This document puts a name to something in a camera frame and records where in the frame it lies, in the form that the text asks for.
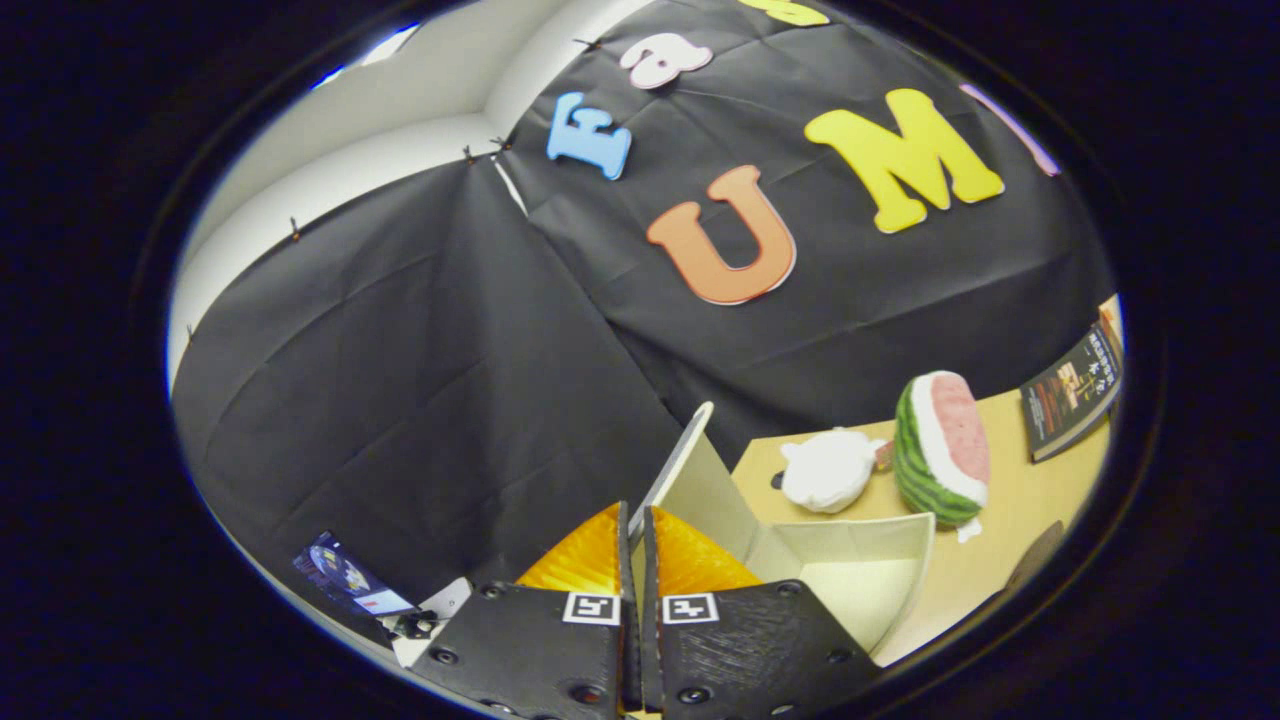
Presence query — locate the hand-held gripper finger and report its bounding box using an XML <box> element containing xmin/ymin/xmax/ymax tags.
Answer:
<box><xmin>410</xmin><ymin>500</ymin><xmax>642</xmax><ymax>720</ymax></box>
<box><xmin>642</xmin><ymin>505</ymin><xmax>884</xmax><ymax>720</ymax></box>

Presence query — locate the white fabric storage box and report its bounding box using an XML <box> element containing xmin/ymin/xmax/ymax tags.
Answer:
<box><xmin>628</xmin><ymin>401</ymin><xmax>937</xmax><ymax>668</ymax></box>

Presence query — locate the white flat object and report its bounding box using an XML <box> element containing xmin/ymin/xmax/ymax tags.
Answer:
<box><xmin>388</xmin><ymin>577</ymin><xmax>473</xmax><ymax>668</ymax></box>

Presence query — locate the white plush toy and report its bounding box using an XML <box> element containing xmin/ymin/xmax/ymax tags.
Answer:
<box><xmin>778</xmin><ymin>427</ymin><xmax>892</xmax><ymax>515</ymax></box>

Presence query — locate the smartphone with lit screen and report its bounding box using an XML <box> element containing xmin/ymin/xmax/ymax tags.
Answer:
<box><xmin>292</xmin><ymin>530</ymin><xmax>417</xmax><ymax>618</ymax></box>

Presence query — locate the black backdrop cloth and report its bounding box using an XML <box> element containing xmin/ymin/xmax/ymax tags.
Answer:
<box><xmin>170</xmin><ymin>0</ymin><xmax>1117</xmax><ymax>641</ymax></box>

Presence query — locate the watermelon slice plush toy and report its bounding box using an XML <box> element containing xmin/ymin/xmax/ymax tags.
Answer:
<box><xmin>892</xmin><ymin>370</ymin><xmax>992</xmax><ymax>530</ymax></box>

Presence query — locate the black cover book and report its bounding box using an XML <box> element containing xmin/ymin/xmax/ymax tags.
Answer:
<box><xmin>1019</xmin><ymin>321</ymin><xmax>1124</xmax><ymax>464</ymax></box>

